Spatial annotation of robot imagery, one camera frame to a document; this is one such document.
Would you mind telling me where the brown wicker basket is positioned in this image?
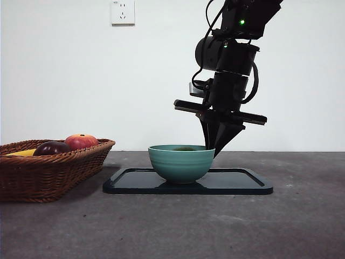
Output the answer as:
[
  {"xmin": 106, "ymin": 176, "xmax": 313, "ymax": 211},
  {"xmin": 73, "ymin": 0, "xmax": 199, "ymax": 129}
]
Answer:
[{"xmin": 0, "ymin": 139, "xmax": 116, "ymax": 203}]

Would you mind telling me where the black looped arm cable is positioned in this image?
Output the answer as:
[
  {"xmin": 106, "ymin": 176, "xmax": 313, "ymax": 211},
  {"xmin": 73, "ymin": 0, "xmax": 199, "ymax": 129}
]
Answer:
[{"xmin": 241, "ymin": 62, "xmax": 260, "ymax": 105}]

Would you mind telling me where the white wall socket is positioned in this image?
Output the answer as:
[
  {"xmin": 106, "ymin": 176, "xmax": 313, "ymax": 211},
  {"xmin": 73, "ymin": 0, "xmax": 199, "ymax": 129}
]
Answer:
[{"xmin": 112, "ymin": 0, "xmax": 136, "ymax": 27}]

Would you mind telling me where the dark purple plum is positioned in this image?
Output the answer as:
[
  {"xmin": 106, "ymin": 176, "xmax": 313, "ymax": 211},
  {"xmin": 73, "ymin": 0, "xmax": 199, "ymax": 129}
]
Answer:
[{"xmin": 32, "ymin": 141, "xmax": 72, "ymax": 156}]

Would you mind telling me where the dark green rectangular tray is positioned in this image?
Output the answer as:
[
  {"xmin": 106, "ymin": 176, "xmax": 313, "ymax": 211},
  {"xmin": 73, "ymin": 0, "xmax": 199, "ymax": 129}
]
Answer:
[{"xmin": 102, "ymin": 167, "xmax": 274, "ymax": 195}]

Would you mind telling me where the red apple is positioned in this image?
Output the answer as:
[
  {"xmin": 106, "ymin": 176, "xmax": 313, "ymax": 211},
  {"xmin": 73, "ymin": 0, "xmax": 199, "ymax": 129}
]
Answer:
[{"xmin": 64, "ymin": 134, "xmax": 99, "ymax": 151}]

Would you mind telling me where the teal ribbed bowl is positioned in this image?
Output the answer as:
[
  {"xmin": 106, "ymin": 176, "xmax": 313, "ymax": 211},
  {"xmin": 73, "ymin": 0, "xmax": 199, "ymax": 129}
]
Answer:
[{"xmin": 148, "ymin": 145, "xmax": 216, "ymax": 185}]

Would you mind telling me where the yellow banana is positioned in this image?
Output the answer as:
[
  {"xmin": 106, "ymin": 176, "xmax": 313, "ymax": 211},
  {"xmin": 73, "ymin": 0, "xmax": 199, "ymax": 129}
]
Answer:
[{"xmin": 5, "ymin": 148, "xmax": 37, "ymax": 157}]

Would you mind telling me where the black right camera cable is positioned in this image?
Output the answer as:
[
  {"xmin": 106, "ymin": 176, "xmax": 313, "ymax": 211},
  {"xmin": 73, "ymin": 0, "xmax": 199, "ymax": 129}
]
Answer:
[{"xmin": 191, "ymin": 0, "xmax": 230, "ymax": 90}]

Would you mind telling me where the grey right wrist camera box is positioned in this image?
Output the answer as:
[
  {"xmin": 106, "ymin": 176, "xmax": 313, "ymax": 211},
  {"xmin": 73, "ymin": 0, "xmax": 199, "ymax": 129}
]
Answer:
[{"xmin": 188, "ymin": 79, "xmax": 213, "ymax": 98}]

